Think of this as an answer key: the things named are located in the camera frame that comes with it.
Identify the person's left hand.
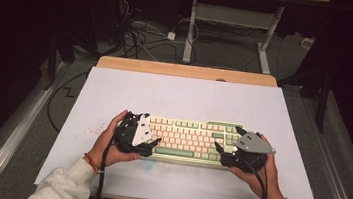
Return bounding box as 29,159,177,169
84,105,147,174

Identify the orange bracelet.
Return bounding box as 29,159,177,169
80,152,103,176

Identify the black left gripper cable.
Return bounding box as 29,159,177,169
96,131,118,199

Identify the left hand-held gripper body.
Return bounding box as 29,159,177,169
111,109,161,159

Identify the tangle of floor cables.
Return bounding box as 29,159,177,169
108,0,205,67

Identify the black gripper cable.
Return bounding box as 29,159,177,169
96,131,118,199
237,156,273,199

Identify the white table cover sheet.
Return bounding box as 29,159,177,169
33,60,334,199

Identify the green and pink keyboard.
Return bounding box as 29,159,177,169
139,112,246,171

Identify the white metal desk frame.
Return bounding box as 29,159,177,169
168,0,332,81

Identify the black floor cable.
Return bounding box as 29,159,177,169
43,66,90,137

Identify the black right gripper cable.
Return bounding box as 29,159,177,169
237,156,273,199

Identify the aluminium floor rail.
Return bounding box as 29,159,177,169
0,54,71,199
289,97,353,199

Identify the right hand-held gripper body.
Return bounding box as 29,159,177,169
218,128,279,176

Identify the person's right hand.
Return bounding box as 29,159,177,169
226,130,294,199

